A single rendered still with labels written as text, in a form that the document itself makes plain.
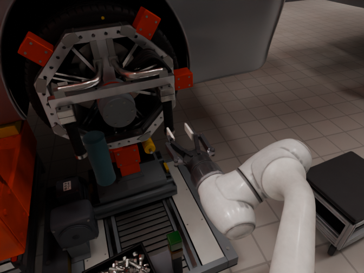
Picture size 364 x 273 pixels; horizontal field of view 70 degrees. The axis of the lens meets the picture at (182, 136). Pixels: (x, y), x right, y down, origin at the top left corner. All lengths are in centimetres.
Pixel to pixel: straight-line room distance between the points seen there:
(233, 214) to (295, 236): 19
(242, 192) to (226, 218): 7
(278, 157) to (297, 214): 17
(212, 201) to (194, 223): 92
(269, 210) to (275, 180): 117
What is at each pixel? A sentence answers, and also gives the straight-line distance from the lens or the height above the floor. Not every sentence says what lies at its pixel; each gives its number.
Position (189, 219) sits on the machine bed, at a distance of 157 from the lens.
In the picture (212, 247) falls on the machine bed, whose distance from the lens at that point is 148.
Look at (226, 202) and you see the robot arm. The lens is 63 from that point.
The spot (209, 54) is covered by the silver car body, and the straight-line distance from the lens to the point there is 138.
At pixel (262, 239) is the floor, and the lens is 164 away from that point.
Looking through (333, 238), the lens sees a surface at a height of 14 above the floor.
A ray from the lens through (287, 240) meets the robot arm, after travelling 46.
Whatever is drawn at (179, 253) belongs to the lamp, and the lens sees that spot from 88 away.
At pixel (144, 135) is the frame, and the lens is 127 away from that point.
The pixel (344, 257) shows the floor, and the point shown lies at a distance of 173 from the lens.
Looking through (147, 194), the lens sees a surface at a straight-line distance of 162.
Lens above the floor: 137
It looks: 38 degrees down
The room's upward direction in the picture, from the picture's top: 3 degrees counter-clockwise
